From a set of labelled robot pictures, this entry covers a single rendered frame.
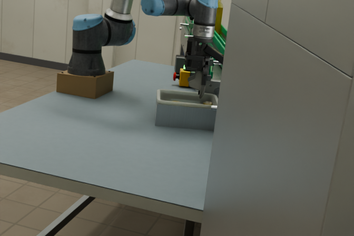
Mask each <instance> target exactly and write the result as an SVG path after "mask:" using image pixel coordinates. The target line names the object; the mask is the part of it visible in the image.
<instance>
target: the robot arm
mask: <svg viewBox="0 0 354 236"><path fill-rule="evenodd" d="M132 4H133V0H111V5H110V8H109V9H107V10H106V11H105V14H104V17H103V16H102V15H101V14H84V15H79V16H76V17H75V18H74V19H73V26H72V30H73V42H72V56H71V59H70V62H69V64H68V67H67V72H68V73H69V74H73V75H79V76H99V75H104V74H105V65H104V62H103V58H102V46H122V45H126V44H128V43H130V42H131V41H132V40H133V39H134V36H135V32H136V27H135V22H134V21H133V16H132V15H131V8H132ZM141 6H142V8H141V9H142V11H143V12H144V13H145V14H146V15H151V16H188V17H193V18H194V23H193V32H192V35H193V36H188V42H187V48H186V53H185V57H184V58H185V63H184V67H185V70H189V71H193V72H195V74H194V75H193V76H190V77H188V82H189V87H191V88H193V89H196V90H199V91H198V95H200V96H199V98H200V99H201V98H202V96H203V95H204V91H205V85H206V81H207V73H208V69H209V61H210V56H211V57H213V58H214V59H216V60H217V61H218V62H220V63H221V64H222V65H223V58H224V55H223V54H221V53H220V52H219V51H217V50H216V49H214V48H213V47H212V46H210V45H209V44H206V43H212V42H213V37H214V29H215V21H216V16H217V8H218V0H141ZM199 43H202V44H201V45H199Z"/></svg>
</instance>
